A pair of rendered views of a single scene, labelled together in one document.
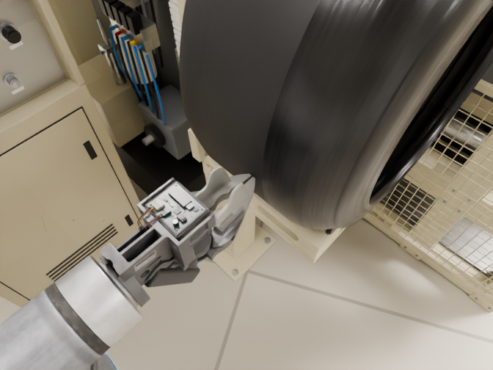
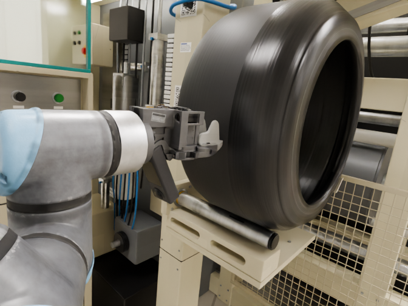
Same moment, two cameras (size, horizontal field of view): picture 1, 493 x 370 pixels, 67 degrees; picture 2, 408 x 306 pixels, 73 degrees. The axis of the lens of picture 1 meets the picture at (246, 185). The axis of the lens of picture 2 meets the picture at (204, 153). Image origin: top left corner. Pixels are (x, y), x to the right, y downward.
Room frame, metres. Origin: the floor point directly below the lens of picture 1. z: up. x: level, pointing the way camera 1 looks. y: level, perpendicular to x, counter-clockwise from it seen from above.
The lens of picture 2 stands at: (-0.26, 0.05, 1.25)
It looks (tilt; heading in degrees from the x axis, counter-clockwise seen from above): 13 degrees down; 357
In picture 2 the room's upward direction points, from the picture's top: 6 degrees clockwise
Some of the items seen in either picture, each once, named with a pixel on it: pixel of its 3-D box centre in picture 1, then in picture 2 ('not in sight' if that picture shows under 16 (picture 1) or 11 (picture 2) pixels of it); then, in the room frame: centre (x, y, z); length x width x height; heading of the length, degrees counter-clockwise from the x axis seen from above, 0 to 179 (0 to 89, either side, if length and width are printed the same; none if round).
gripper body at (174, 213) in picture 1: (162, 243); (164, 134); (0.18, 0.10, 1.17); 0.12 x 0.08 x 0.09; 136
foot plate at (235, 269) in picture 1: (235, 241); not in sight; (0.73, 0.05, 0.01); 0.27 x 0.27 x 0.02; 46
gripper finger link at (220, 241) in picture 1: (214, 231); (197, 149); (0.21, 0.04, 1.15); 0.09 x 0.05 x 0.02; 136
